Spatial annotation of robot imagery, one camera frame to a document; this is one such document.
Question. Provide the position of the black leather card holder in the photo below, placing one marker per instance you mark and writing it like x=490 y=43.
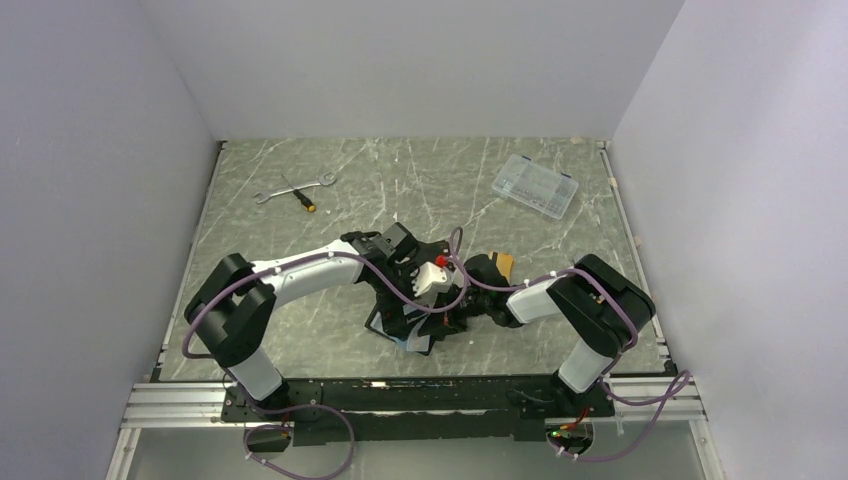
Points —
x=415 y=320

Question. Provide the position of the aluminium frame rail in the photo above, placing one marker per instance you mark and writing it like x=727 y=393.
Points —
x=174 y=405

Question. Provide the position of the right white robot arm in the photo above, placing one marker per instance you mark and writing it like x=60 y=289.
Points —
x=603 y=307

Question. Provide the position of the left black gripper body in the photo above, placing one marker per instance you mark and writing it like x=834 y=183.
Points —
x=388 y=295

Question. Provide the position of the clear plastic organizer box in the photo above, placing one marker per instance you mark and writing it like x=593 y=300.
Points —
x=533 y=185

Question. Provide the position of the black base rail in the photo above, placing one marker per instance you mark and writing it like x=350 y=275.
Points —
x=520 y=407

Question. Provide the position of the silver open-end wrench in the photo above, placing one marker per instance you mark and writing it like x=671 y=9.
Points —
x=324 y=180

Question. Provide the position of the tan wooden block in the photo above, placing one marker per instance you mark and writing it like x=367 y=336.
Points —
x=504 y=263

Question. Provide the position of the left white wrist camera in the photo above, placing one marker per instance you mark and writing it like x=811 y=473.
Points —
x=433 y=284

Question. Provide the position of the black yellow screwdriver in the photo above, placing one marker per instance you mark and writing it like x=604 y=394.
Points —
x=305 y=201

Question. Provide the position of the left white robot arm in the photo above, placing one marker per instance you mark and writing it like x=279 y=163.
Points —
x=231 y=310

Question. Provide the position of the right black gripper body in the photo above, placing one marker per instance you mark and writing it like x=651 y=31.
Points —
x=473 y=303

